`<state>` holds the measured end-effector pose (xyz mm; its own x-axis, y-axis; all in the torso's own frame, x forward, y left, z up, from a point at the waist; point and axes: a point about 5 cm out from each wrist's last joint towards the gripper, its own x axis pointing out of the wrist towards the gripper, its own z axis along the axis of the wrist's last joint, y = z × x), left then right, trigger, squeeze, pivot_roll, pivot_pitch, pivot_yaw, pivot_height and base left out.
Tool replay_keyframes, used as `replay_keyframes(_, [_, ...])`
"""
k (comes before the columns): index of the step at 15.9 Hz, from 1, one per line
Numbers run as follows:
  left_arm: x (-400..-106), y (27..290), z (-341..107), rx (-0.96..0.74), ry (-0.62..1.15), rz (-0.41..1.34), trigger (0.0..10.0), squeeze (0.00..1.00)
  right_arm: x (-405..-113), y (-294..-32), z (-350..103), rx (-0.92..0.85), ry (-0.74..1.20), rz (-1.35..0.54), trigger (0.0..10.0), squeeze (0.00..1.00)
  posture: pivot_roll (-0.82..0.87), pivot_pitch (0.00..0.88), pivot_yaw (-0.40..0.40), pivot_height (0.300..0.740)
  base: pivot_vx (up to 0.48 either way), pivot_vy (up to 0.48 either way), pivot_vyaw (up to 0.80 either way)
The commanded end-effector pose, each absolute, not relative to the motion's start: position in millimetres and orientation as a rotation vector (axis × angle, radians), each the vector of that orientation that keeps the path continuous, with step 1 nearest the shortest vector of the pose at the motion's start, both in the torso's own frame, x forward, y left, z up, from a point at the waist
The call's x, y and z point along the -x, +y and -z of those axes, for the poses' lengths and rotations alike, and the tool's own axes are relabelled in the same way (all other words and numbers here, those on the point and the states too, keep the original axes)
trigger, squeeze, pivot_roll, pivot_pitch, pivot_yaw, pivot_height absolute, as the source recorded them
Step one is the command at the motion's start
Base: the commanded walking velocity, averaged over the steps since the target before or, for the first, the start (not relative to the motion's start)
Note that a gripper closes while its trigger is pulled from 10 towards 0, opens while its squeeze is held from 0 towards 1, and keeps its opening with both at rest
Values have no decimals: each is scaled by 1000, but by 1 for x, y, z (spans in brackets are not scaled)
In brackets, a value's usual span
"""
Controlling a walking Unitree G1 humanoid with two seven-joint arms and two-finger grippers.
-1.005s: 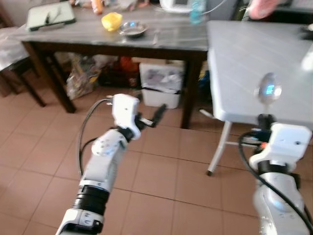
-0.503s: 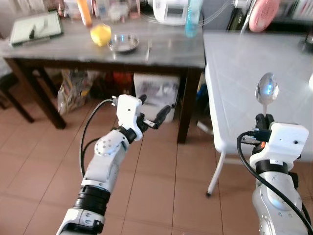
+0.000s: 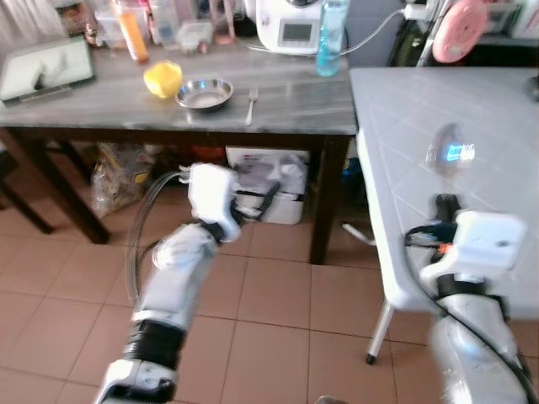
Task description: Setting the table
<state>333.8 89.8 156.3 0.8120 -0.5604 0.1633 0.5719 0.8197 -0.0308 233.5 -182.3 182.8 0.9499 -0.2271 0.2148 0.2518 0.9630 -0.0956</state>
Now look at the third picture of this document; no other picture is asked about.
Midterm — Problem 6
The white printed cardboard box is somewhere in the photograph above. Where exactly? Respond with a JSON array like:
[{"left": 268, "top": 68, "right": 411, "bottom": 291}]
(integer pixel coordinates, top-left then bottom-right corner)
[{"left": 225, "top": 146, "right": 312, "bottom": 226}]

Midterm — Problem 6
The silver metal fork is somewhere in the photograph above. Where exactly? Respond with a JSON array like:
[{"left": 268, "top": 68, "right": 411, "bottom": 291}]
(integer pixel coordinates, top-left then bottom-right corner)
[{"left": 243, "top": 87, "right": 260, "bottom": 127}]

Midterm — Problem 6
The grey marble top wooden table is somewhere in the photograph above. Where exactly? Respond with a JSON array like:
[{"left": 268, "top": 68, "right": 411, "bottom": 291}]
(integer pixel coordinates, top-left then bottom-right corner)
[{"left": 0, "top": 40, "right": 360, "bottom": 267}]

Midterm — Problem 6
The white plastic folding table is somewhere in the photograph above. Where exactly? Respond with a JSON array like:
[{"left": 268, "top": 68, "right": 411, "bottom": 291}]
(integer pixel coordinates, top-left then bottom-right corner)
[{"left": 349, "top": 67, "right": 539, "bottom": 365}]

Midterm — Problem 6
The round steel plate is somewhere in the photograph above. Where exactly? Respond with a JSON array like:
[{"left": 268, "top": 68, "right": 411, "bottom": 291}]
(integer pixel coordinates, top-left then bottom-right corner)
[{"left": 175, "top": 77, "right": 235, "bottom": 112}]

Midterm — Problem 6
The clear plastic bag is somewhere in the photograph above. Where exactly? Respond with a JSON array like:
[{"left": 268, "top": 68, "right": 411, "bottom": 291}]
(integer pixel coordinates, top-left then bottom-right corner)
[{"left": 90, "top": 142, "right": 157, "bottom": 216}]

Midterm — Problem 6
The yellow plastic cup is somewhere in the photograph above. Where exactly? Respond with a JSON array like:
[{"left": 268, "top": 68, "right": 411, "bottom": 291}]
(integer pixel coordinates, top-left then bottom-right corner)
[{"left": 142, "top": 60, "right": 184, "bottom": 100}]

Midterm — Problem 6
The blue clear water bottle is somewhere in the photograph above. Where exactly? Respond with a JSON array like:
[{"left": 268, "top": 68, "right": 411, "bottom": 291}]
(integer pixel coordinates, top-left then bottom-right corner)
[{"left": 315, "top": 0, "right": 350, "bottom": 77}]

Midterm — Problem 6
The black shelf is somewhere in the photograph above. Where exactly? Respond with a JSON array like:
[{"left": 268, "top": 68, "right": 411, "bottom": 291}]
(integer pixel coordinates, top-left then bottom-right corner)
[{"left": 389, "top": 17, "right": 539, "bottom": 71}]

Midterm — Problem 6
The white kitchen appliance with screen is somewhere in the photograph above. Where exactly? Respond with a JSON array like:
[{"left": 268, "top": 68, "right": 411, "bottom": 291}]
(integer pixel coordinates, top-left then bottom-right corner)
[{"left": 254, "top": 0, "right": 326, "bottom": 56}]

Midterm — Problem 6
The pink drinking glass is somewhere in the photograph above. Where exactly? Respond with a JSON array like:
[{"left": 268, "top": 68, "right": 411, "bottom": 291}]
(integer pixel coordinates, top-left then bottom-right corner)
[{"left": 214, "top": 0, "right": 237, "bottom": 45}]

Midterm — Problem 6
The pink round fan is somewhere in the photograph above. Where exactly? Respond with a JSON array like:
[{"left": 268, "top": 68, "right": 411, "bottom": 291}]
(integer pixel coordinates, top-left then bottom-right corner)
[{"left": 430, "top": 0, "right": 490, "bottom": 65}]

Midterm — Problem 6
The clear plastic food container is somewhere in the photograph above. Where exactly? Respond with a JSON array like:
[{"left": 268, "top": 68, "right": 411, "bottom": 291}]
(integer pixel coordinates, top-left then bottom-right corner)
[{"left": 176, "top": 20, "right": 215, "bottom": 54}]

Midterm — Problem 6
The white power adapter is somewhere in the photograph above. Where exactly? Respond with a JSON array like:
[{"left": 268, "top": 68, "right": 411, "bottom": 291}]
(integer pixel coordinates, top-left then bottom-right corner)
[{"left": 403, "top": 3, "right": 429, "bottom": 24}]

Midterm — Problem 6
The white plastic basket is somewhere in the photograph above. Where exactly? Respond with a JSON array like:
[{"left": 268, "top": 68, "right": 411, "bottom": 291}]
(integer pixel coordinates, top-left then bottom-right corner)
[{"left": 508, "top": 0, "right": 539, "bottom": 40}]

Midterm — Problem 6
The orange plastic bottle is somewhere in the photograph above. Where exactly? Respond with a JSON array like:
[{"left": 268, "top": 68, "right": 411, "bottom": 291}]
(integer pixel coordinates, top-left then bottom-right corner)
[{"left": 117, "top": 3, "right": 151, "bottom": 65}]

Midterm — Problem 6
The clear plastic jar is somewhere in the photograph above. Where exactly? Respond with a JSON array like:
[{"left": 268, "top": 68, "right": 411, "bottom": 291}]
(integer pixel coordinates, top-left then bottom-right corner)
[{"left": 149, "top": 0, "right": 181, "bottom": 45}]

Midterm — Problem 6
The white rectangular tray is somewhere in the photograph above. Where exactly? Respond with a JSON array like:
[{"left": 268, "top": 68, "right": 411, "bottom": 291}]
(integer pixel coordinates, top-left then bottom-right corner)
[{"left": 0, "top": 35, "right": 96, "bottom": 107}]

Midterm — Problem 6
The dark wooden chair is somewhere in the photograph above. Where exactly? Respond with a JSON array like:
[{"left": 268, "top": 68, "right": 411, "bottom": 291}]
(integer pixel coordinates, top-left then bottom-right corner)
[{"left": 0, "top": 147, "right": 56, "bottom": 237}]

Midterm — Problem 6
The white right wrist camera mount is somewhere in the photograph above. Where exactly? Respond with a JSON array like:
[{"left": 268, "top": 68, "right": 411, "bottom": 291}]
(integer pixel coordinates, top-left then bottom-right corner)
[{"left": 419, "top": 210, "right": 530, "bottom": 290}]

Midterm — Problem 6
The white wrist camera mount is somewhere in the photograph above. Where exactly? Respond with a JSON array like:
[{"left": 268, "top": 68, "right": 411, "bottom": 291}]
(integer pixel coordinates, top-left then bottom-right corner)
[
  {"left": 186, "top": 162, "right": 243, "bottom": 243},
  {"left": 419, "top": 210, "right": 530, "bottom": 290}
]

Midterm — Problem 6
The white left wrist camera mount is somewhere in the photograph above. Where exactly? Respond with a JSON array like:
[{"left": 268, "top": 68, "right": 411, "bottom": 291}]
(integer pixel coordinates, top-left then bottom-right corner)
[{"left": 186, "top": 162, "right": 243, "bottom": 243}]

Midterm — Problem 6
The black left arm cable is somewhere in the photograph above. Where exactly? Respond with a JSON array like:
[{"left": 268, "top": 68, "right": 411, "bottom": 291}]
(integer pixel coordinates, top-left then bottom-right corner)
[{"left": 124, "top": 170, "right": 194, "bottom": 313}]

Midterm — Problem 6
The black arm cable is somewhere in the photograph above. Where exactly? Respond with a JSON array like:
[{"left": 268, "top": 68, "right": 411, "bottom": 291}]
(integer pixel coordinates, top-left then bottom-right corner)
[
  {"left": 124, "top": 170, "right": 194, "bottom": 313},
  {"left": 402, "top": 239, "right": 539, "bottom": 404}
]

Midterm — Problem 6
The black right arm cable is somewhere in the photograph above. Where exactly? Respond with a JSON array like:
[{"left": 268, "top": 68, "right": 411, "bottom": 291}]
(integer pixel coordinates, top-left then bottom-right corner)
[{"left": 402, "top": 239, "right": 539, "bottom": 404}]

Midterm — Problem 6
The white power cable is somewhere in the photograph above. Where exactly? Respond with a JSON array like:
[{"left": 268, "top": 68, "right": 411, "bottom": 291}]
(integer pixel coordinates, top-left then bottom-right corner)
[{"left": 337, "top": 8, "right": 410, "bottom": 56}]

